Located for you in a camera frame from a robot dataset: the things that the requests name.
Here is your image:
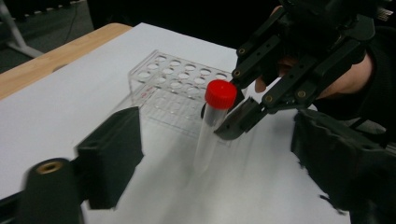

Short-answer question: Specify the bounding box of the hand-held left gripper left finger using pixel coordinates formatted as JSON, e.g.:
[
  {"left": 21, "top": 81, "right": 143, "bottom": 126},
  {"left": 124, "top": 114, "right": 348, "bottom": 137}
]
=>
[{"left": 75, "top": 105, "right": 145, "bottom": 211}]

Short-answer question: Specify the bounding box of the clear plastic test tube rack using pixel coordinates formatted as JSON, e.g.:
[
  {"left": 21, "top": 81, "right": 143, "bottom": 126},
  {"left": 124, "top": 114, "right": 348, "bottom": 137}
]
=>
[{"left": 127, "top": 49, "right": 247, "bottom": 147}]

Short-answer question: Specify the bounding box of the white paper sheet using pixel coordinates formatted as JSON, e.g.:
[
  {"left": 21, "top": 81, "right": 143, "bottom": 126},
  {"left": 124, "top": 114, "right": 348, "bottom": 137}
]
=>
[{"left": 0, "top": 21, "right": 353, "bottom": 224}]

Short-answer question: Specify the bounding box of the red-capped clear test tube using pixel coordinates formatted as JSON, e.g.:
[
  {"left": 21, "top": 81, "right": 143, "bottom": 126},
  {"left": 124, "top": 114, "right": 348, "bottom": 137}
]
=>
[{"left": 191, "top": 78, "right": 238, "bottom": 175}]

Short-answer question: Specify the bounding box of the white metal stand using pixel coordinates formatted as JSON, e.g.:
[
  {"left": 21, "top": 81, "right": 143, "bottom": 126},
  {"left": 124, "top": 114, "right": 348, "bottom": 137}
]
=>
[{"left": 0, "top": 0, "right": 44, "bottom": 59}]

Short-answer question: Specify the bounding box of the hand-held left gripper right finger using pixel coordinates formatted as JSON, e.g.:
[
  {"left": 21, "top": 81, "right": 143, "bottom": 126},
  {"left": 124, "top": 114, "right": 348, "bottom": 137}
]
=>
[{"left": 290, "top": 107, "right": 396, "bottom": 224}]

